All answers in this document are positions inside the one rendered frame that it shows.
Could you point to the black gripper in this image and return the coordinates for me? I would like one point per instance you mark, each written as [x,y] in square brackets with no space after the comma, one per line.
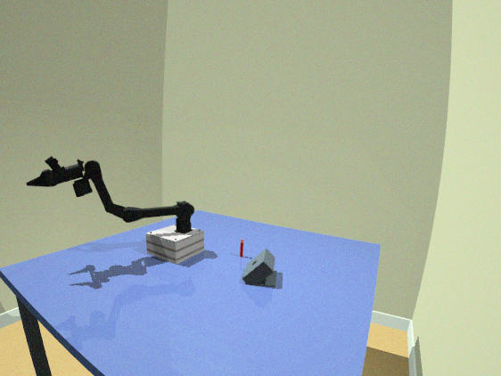
[48,178]

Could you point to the grey sloped panel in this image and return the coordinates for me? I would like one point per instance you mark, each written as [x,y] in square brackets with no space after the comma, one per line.
[260,271]

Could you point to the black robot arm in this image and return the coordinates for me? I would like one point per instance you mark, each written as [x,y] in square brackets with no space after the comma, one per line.
[183,210]

